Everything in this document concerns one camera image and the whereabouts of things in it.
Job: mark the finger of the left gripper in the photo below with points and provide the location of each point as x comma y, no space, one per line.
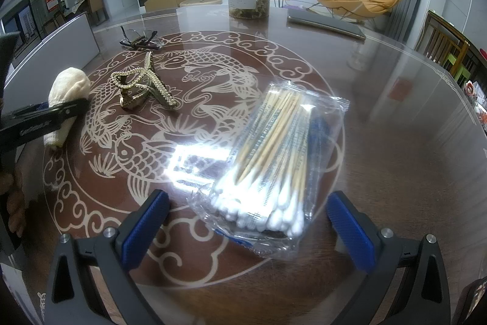
30,122

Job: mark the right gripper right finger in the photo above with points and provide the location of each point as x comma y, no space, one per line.
423,296

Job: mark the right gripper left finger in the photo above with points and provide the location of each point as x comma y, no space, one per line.
72,296

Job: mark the gold hair claw clip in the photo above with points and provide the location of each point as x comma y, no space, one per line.
136,85

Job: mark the bag of cotton swabs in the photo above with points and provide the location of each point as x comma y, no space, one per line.
268,192

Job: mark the cardboard box on floor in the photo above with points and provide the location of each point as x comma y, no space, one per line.
157,5

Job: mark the wooden dining chair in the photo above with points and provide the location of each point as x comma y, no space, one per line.
442,43

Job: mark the grey laptop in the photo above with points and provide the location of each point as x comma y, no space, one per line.
325,23

